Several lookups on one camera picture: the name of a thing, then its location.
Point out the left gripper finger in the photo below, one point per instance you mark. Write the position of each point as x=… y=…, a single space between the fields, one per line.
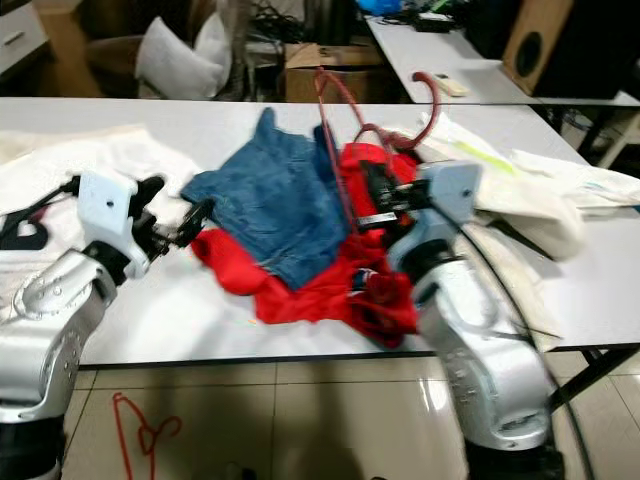
x=195 y=222
x=150 y=193

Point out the white remote control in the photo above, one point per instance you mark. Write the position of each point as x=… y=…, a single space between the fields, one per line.
x=450 y=85

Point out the white drawer unit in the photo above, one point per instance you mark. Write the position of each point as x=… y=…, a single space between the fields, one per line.
x=20 y=40

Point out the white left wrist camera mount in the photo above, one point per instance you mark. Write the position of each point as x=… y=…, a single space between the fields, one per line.
x=108 y=210

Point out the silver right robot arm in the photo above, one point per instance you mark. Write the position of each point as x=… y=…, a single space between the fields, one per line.
x=480 y=340

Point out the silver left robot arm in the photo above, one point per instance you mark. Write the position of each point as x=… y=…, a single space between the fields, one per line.
x=60 y=320

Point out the black electronic device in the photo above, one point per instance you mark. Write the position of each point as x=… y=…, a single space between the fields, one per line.
x=436 y=21

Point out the black metal table leg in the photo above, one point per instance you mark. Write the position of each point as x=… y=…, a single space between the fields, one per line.
x=595 y=378

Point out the blue denim garment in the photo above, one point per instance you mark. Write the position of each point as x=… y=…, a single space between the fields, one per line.
x=275 y=200

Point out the blue plastic bag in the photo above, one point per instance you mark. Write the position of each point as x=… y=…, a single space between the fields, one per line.
x=380 y=6

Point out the white shirt black lettering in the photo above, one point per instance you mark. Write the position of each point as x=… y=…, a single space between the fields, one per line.
x=50 y=160

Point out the red clothes hanger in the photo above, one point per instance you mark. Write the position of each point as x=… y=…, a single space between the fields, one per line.
x=436 y=105

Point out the white pillow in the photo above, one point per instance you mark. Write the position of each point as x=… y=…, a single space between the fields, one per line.
x=175 y=70

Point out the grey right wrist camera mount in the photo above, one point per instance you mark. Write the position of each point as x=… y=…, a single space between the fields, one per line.
x=450 y=190

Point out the cream garment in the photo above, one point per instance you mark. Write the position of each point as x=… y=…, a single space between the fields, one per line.
x=590 y=185

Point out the beige garment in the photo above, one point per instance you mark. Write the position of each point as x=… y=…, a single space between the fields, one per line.
x=535 y=230

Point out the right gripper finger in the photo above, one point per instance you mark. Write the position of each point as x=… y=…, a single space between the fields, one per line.
x=370 y=184
x=387 y=174

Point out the open brown cardboard box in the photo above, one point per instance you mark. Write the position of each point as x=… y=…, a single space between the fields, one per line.
x=110 y=70

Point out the closed cardboard box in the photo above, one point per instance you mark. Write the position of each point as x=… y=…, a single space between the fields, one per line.
x=325 y=80

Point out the wooden speaker box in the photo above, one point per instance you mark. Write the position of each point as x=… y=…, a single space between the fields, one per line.
x=535 y=45

